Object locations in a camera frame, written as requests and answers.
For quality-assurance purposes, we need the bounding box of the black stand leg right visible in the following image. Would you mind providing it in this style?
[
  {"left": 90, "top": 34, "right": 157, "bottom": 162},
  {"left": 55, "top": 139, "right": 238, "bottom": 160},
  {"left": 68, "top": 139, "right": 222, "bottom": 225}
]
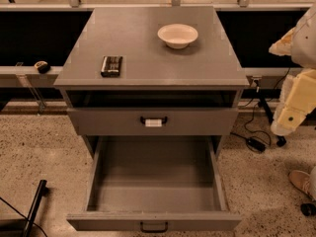
[{"left": 256, "top": 87, "right": 286, "bottom": 147}]

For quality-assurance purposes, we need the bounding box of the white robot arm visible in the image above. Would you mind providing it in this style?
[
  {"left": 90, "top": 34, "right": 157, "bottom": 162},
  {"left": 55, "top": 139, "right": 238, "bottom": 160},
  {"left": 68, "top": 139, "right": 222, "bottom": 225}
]
[{"left": 269, "top": 4, "right": 316, "bottom": 136}]

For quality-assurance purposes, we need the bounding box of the white bowl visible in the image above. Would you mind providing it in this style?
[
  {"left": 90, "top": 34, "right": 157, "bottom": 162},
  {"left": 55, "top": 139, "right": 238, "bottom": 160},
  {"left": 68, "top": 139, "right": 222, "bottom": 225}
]
[{"left": 157, "top": 24, "right": 198, "bottom": 49}]

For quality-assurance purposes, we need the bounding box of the grey drawer cabinet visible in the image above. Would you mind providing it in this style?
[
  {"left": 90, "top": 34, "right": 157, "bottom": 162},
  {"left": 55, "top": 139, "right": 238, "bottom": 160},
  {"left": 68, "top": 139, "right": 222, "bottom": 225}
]
[{"left": 54, "top": 7, "right": 248, "bottom": 153}]

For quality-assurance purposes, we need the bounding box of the dark rxbar chocolate bar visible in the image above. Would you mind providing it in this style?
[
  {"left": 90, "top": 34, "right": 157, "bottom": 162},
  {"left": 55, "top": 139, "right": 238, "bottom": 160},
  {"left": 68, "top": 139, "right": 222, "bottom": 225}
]
[{"left": 101, "top": 55, "right": 122, "bottom": 77}]

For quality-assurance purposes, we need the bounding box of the open grey middle drawer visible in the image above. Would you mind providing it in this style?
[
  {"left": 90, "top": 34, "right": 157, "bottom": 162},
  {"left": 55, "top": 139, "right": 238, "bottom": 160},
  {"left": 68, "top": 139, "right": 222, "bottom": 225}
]
[{"left": 67, "top": 136, "right": 241, "bottom": 233}]

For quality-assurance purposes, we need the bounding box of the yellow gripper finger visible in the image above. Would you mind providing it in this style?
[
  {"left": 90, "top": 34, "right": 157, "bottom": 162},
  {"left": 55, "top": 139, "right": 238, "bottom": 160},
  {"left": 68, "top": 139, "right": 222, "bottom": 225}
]
[
  {"left": 271, "top": 69, "right": 316, "bottom": 136},
  {"left": 269, "top": 29, "right": 294, "bottom": 56}
]

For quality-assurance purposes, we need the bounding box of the tan shoe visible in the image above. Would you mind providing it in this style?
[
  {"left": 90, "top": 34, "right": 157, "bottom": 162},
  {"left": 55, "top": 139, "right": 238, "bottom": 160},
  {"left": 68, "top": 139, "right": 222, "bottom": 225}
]
[{"left": 288, "top": 170, "right": 316, "bottom": 200}]

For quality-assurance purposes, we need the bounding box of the black bar lower left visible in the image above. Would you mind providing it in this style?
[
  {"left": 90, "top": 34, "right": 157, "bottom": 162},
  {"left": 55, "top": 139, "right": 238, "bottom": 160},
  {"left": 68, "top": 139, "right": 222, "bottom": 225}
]
[{"left": 22, "top": 180, "right": 48, "bottom": 237}]

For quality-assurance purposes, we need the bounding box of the black caster wheel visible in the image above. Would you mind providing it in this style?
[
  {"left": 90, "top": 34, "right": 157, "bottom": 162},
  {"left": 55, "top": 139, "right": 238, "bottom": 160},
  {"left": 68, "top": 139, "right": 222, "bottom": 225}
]
[{"left": 300, "top": 203, "right": 316, "bottom": 216}]

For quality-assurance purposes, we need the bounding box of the black power adapter with cable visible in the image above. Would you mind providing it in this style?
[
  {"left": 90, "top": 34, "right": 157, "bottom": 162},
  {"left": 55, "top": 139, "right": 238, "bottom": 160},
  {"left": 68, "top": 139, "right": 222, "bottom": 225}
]
[{"left": 231, "top": 105, "right": 272, "bottom": 154}]

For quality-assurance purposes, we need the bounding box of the grey top drawer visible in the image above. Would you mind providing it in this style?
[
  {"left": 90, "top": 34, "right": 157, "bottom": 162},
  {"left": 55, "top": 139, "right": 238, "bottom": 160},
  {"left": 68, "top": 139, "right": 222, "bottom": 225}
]
[{"left": 67, "top": 108, "right": 238, "bottom": 135}]

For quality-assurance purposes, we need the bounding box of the yellow black tape measure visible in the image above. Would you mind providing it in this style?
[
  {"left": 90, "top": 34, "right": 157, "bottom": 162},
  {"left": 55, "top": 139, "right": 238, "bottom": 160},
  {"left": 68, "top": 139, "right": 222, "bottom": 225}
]
[{"left": 35, "top": 61, "right": 50, "bottom": 74}]

